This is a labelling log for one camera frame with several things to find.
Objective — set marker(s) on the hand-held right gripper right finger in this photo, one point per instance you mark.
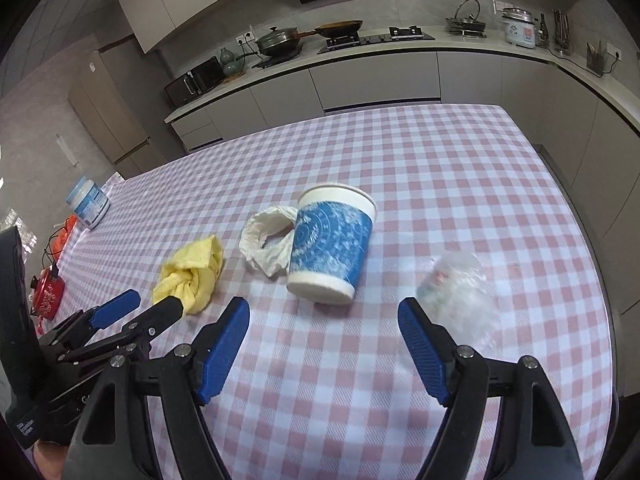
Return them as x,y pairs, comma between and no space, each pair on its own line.
425,355

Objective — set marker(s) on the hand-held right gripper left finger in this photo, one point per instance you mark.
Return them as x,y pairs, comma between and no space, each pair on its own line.
222,355

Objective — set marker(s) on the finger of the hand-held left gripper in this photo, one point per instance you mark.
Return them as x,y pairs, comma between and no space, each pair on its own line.
117,305
161,311

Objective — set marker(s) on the yellow cloth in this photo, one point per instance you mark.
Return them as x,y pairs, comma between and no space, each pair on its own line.
195,270

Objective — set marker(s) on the clear plastic bag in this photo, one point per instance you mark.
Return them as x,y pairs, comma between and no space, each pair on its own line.
460,300

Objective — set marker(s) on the blue patterned paper cup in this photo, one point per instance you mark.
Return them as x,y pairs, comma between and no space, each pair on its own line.
330,245

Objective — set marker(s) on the red kettle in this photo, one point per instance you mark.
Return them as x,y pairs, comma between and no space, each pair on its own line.
50,295

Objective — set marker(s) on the orange wrapper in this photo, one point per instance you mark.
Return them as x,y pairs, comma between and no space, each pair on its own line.
67,232

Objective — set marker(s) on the white jar with blue label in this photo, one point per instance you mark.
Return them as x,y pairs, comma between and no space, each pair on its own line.
90,205

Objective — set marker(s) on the crumpled white paper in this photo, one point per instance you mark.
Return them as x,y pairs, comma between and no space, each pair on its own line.
260,250

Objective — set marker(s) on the pink checkered tablecloth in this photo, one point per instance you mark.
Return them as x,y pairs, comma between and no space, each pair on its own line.
425,185

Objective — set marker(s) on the beige refrigerator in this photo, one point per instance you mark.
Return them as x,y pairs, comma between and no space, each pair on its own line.
110,110

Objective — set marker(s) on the black microwave oven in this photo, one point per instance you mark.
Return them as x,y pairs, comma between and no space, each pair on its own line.
192,82

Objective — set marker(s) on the green vase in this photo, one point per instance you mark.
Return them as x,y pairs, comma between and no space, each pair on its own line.
230,65

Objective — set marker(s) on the black induction cooker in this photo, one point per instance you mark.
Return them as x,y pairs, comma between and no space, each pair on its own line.
272,61

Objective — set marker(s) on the grey lower cabinets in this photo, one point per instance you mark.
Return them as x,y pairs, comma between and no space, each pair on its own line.
380,77

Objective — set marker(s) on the grey pot with lid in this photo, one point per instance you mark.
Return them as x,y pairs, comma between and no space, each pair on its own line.
277,41

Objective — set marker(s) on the white kitchen countertop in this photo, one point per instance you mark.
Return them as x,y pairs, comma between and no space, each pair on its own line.
400,47

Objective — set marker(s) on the black gas stove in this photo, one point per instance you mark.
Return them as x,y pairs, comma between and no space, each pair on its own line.
380,39

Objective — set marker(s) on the pan with raised glass lid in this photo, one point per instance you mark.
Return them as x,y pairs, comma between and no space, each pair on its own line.
467,24

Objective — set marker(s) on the frying pan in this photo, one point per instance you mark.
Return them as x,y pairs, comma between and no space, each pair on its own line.
340,27

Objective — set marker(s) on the white rice cooker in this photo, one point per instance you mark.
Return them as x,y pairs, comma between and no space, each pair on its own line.
519,30

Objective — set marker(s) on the grey chopstick holder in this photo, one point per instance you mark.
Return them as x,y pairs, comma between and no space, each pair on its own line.
596,60

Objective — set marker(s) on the dark bottle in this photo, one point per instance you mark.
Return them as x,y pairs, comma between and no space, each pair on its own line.
543,32

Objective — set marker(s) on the metal utensil rack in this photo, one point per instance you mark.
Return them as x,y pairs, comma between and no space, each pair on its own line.
561,32

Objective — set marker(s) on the white wall socket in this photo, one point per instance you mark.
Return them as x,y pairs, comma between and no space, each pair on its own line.
614,51
245,38

